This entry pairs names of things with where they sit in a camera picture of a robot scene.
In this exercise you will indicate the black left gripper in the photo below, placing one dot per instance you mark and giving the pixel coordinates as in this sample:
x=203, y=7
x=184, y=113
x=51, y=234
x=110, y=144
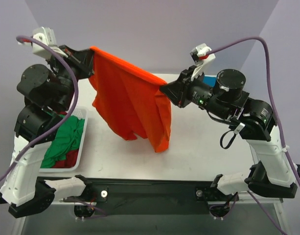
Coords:
x=73, y=61

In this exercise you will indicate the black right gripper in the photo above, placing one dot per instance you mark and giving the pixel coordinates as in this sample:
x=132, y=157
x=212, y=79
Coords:
x=185, y=88

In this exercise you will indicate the orange t-shirt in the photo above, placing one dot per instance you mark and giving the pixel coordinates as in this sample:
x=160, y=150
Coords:
x=129, y=99

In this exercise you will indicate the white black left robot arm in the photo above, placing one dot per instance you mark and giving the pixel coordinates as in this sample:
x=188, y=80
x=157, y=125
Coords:
x=48, y=90

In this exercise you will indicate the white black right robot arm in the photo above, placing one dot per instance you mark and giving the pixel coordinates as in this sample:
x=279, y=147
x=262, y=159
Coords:
x=253, y=120

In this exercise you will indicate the folded blue t-shirt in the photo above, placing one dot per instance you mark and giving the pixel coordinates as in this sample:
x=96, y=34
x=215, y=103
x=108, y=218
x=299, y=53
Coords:
x=209, y=80

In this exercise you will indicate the white perforated plastic basket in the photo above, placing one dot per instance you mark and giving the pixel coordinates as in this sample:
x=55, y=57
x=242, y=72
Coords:
x=64, y=153

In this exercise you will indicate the green t-shirt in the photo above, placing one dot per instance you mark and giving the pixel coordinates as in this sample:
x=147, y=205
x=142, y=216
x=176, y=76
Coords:
x=64, y=142

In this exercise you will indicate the dark red t-shirt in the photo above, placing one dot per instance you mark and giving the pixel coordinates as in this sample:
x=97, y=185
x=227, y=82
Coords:
x=67, y=159

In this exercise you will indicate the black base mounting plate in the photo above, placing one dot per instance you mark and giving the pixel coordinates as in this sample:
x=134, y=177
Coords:
x=152, y=197

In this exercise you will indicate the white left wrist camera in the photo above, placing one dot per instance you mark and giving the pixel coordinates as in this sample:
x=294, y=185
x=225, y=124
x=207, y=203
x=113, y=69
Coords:
x=46, y=36

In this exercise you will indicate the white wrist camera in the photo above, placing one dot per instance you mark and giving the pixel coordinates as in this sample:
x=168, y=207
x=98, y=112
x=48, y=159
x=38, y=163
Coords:
x=46, y=36
x=202, y=57

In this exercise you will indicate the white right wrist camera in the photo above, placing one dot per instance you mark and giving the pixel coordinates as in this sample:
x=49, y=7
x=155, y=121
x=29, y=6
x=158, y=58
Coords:
x=202, y=57

